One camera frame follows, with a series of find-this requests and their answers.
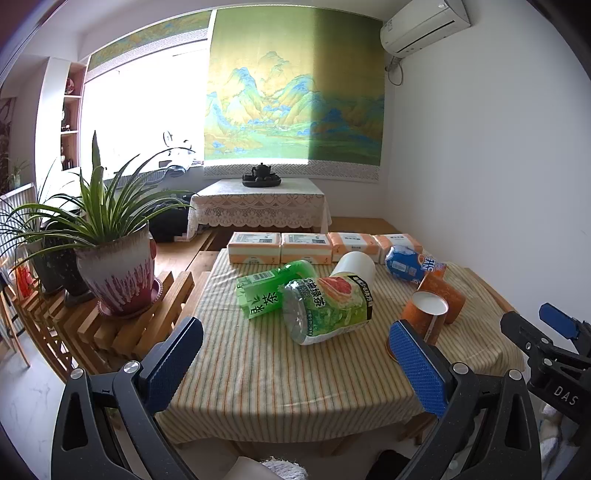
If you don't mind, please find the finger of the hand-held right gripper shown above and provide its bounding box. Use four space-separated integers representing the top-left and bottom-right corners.
501 311 557 370
539 303 591 358

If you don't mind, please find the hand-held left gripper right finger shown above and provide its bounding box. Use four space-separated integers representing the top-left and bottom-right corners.
388 319 543 480

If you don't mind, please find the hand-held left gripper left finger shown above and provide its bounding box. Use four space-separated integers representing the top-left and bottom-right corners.
51 316 205 480

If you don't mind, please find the orange paper cup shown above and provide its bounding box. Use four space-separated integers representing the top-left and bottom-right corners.
386 290 450 361
417 272 467 325

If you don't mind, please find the wooden slatted plant stand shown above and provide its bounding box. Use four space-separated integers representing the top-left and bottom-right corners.
17 270 195 376

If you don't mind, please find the striped tablecloth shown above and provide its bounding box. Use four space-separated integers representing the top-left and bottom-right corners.
154 247 528 445

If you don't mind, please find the blue plastic bottle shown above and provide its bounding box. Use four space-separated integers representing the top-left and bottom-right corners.
385 244 447 285

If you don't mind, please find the large green tea bottle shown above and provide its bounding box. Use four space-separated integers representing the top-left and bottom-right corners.
282 251 378 346

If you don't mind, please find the spider plant in glazed pot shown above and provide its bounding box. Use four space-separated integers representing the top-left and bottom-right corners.
0 130 198 320

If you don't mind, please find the small green tea bottle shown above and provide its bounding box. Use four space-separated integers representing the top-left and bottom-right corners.
235 260 317 320

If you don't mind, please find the orange white tissue pack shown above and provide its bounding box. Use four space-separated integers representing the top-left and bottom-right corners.
280 233 334 265
327 232 380 264
374 234 424 264
227 231 283 265

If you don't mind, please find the black bag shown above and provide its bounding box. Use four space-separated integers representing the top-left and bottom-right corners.
148 202 195 244

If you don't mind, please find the wooden bench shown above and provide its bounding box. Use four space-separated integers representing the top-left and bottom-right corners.
329 216 403 237

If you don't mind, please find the plant in dark pot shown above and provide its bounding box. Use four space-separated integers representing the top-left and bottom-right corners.
0 157 95 306

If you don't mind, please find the white towel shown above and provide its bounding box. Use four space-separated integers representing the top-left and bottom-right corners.
257 456 309 480

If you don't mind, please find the red bag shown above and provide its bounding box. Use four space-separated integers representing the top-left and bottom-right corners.
13 265 40 298

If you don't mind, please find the lace tablecloth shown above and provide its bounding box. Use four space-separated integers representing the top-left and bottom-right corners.
187 178 332 234

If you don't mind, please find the black tea tray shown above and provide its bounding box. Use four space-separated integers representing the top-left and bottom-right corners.
242 172 282 188

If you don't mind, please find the white radiator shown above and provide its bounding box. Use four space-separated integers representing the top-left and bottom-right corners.
0 182 38 261

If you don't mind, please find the landscape painting blind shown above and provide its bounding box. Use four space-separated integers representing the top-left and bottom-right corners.
202 6 387 184

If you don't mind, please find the white air conditioner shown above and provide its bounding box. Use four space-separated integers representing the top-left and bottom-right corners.
379 0 472 59

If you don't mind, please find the landscape print valance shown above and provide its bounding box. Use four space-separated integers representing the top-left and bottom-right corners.
86 9 214 85

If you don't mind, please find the white wall shelf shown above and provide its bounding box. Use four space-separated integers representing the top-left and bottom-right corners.
34 57 88 197

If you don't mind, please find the air conditioner cable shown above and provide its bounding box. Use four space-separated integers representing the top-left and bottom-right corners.
385 54 406 87

